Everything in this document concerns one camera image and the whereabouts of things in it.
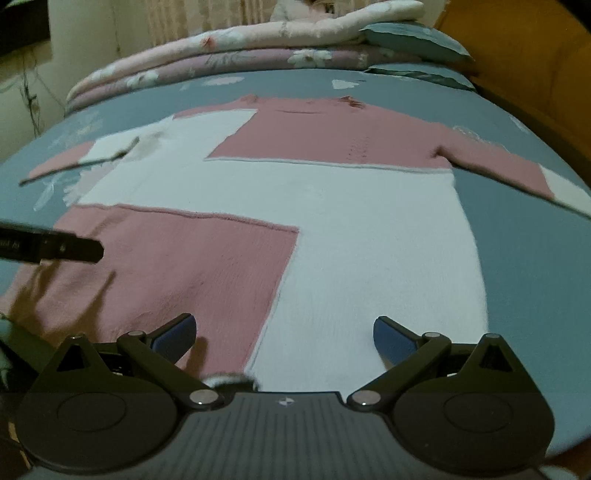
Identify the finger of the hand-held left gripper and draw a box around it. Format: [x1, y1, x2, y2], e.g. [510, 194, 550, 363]
[0, 222, 105, 266]

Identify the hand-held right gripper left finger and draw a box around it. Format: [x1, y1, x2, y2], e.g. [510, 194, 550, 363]
[45, 313, 223, 411]

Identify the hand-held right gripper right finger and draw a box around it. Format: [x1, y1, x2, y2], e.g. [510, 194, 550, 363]
[346, 316, 527, 411]

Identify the pink and white sweater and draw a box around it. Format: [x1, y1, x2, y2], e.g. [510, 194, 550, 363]
[0, 95, 591, 391]

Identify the bed with floral grey-blue sheet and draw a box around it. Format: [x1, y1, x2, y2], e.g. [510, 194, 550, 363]
[0, 65, 591, 467]

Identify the patterned beige curtain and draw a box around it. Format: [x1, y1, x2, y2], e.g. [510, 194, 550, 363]
[148, 0, 278, 47]

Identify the light pink floral quilt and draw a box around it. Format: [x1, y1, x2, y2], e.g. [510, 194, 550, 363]
[67, 0, 424, 100]

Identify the plump grey-blue pillow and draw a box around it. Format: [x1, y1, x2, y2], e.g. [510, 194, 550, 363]
[359, 21, 474, 64]

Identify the wooden headboard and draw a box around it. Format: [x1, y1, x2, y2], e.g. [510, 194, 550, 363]
[434, 0, 591, 162]

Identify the dangling wall cable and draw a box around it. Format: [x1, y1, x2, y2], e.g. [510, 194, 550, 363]
[18, 51, 48, 139]

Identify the black wall screen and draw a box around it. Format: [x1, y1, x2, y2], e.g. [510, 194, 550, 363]
[0, 0, 51, 54]

